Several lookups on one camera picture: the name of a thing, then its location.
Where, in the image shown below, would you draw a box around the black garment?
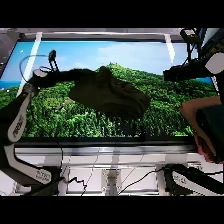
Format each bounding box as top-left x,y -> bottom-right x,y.
195,104 -> 224,164

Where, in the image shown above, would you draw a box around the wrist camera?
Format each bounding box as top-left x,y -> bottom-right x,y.
179,28 -> 202,64
47,49 -> 61,73

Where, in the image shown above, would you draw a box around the red garment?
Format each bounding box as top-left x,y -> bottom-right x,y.
195,133 -> 218,163

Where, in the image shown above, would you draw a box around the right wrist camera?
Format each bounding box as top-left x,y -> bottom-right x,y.
179,28 -> 202,64

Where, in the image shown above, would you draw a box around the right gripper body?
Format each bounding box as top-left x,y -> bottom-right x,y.
163,63 -> 200,83

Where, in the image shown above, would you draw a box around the orange garment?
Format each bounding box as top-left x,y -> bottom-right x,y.
181,94 -> 224,164

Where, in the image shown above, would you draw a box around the dark green trousers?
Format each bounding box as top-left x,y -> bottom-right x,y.
68,65 -> 152,120

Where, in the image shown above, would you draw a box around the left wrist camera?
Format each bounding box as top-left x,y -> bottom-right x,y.
47,49 -> 61,73

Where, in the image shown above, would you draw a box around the black cable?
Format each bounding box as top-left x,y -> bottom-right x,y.
54,139 -> 65,168
18,54 -> 52,84
63,176 -> 88,196
117,166 -> 168,195

